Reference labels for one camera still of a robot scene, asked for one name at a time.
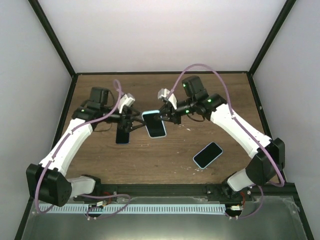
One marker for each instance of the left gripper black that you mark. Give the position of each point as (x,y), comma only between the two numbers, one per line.
(127,127)

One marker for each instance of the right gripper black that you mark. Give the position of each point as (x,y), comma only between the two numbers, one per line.
(169,111)

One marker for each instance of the blue phone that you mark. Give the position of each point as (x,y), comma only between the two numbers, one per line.
(122,137)

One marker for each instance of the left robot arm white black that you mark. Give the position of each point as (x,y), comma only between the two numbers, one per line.
(47,180)

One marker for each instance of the metal front plate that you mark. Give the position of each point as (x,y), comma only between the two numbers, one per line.
(263,218)

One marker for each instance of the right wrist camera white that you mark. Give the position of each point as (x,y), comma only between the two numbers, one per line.
(165,95)

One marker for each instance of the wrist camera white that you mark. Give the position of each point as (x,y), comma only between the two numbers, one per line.
(126,100)
(165,95)

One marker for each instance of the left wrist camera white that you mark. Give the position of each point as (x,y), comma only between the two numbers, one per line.
(126,100)

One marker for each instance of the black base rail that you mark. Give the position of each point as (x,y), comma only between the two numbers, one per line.
(211,191)

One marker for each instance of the light-blue slotted cable duct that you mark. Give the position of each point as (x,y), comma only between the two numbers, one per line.
(201,209)

